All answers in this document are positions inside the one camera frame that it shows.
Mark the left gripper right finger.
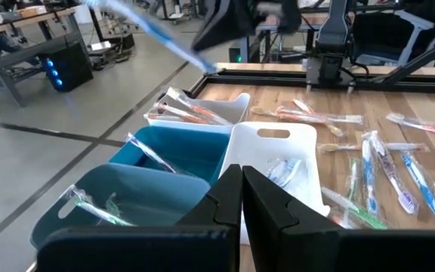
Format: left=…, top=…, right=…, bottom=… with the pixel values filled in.
left=242, top=165, right=435, bottom=272

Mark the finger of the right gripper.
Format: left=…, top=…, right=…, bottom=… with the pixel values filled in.
left=193, top=0, right=237, bottom=51
left=209, top=0, right=258, bottom=45

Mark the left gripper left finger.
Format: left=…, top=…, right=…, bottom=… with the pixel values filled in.
left=35, top=163, right=244, bottom=272

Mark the blue toothbrush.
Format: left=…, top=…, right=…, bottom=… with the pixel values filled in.
left=265, top=157, right=306, bottom=189
left=83, top=0, right=218, bottom=73
left=401, top=152, right=435, bottom=230
left=359, top=130, right=380, bottom=217

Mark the grey plastic bin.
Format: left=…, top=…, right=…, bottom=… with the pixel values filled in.
left=29, top=162, right=211, bottom=250

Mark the translucent cream plastic bin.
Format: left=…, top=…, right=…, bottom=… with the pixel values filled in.
left=143, top=87, right=251, bottom=134

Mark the black office chair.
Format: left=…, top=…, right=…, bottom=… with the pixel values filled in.
left=353, top=9, right=435, bottom=67

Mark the teal plastic bin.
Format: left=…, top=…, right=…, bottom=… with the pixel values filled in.
left=108, top=125, right=230, bottom=186

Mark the black computer tower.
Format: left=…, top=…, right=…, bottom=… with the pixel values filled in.
left=39, top=41, right=94, bottom=92

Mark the grey desk wooden top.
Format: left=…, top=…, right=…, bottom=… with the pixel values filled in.
left=0, top=5, right=90, bottom=109

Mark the white plastic handled bin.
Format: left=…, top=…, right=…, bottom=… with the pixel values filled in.
left=219, top=121, right=331, bottom=246

